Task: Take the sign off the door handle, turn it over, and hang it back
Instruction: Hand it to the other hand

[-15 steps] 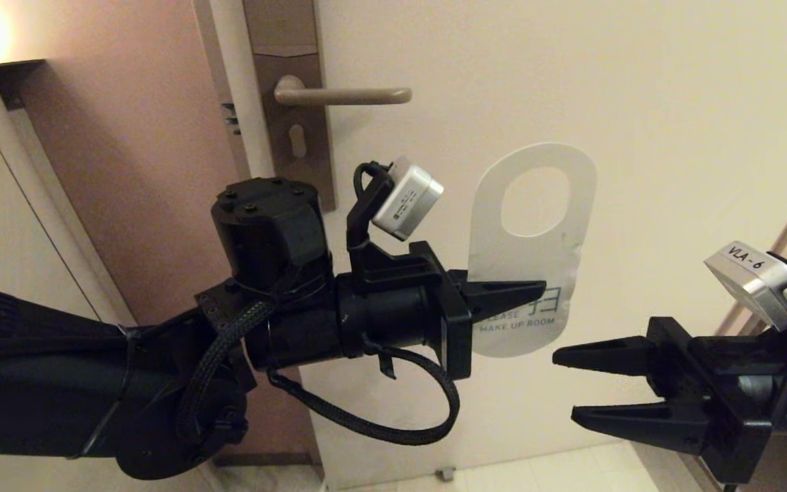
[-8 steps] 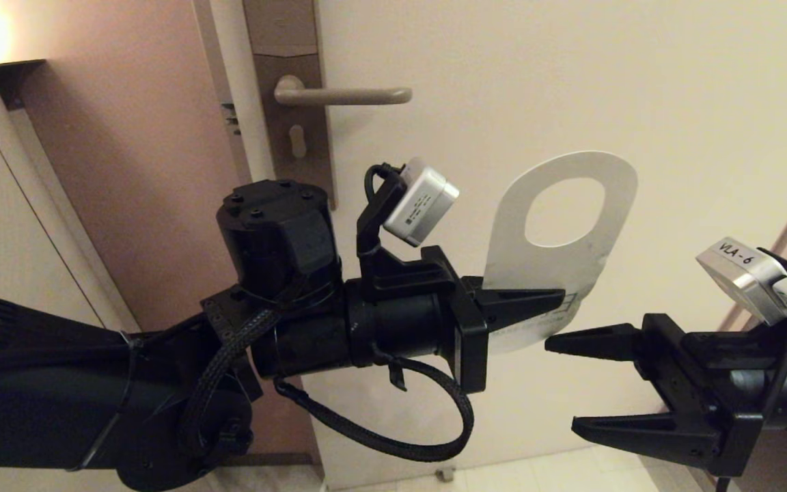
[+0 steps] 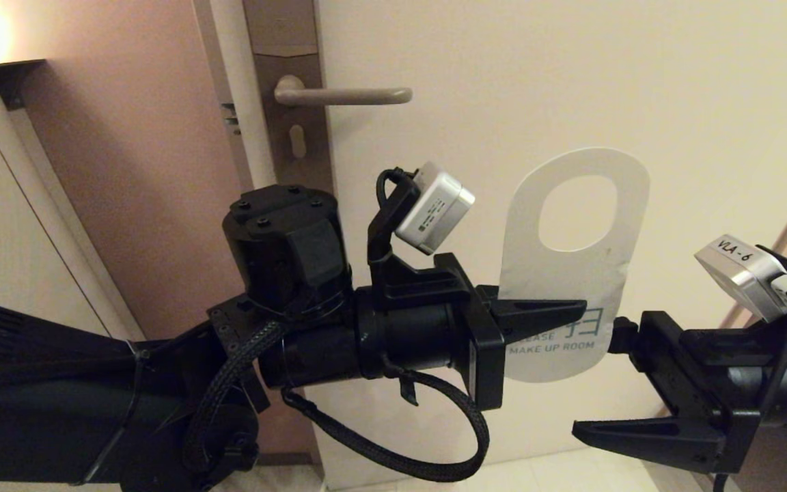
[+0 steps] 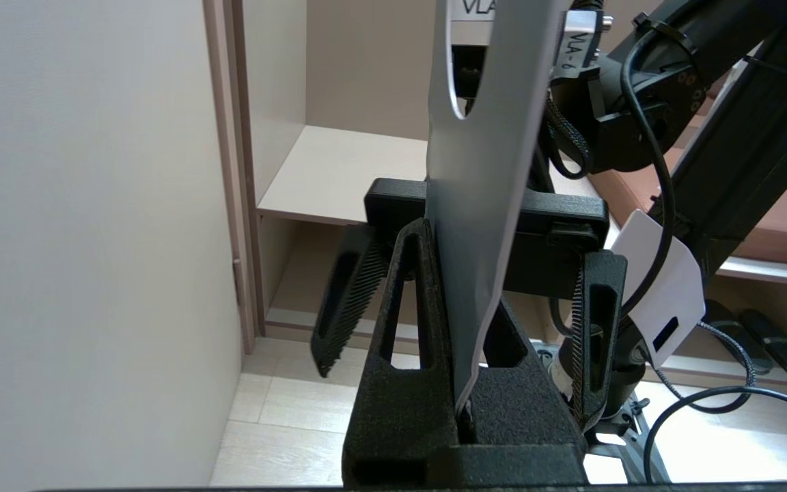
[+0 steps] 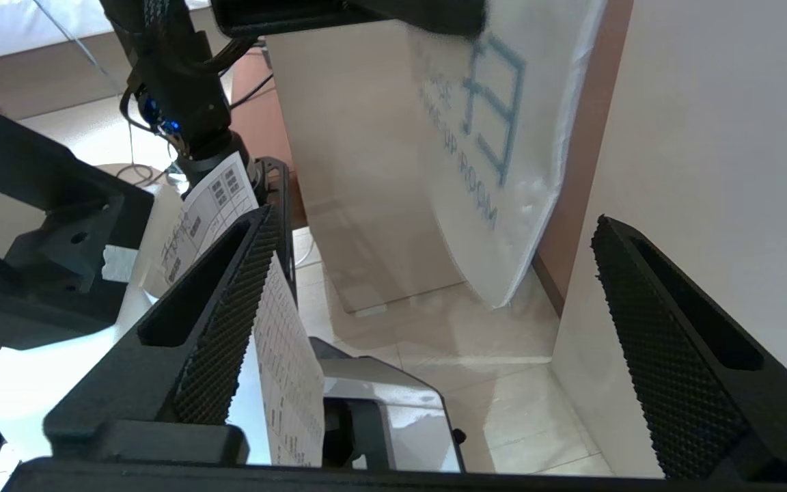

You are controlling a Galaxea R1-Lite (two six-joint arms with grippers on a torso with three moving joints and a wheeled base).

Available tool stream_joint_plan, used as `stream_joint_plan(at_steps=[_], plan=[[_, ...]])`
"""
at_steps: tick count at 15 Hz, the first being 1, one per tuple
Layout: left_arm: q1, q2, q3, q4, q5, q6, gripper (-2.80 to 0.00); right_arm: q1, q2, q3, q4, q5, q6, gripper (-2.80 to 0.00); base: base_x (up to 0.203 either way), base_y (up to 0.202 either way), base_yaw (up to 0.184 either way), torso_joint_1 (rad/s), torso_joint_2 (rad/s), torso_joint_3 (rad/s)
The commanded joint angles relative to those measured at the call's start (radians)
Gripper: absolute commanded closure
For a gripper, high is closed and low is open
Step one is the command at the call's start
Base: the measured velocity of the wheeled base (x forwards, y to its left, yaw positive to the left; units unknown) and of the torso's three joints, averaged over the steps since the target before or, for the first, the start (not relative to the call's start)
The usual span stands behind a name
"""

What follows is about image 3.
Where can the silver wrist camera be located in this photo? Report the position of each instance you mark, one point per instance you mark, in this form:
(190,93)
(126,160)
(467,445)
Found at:
(434,208)
(742,273)

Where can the cream room door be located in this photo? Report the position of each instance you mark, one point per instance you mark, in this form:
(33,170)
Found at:
(639,82)

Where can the brown door lock plate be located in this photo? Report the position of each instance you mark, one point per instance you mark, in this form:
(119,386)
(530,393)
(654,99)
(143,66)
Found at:
(281,27)

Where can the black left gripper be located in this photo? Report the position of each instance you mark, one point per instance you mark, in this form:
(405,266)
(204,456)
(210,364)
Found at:
(421,335)

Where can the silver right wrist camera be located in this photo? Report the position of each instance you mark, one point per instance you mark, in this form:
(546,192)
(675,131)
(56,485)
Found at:
(742,273)

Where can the beige closet panel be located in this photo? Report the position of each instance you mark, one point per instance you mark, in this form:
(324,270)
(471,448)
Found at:
(4,239)

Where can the dark wall lamp bracket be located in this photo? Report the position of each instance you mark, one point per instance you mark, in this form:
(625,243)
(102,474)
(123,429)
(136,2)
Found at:
(18,78)

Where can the dark brown baseboard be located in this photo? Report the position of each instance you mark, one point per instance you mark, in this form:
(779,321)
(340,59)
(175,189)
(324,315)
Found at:
(291,458)

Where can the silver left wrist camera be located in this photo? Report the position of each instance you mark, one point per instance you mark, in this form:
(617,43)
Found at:
(434,208)

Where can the blue and white door hanger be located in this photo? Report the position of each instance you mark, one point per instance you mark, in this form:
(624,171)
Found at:
(571,273)

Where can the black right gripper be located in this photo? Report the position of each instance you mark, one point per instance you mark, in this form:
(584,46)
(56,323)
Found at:
(728,376)

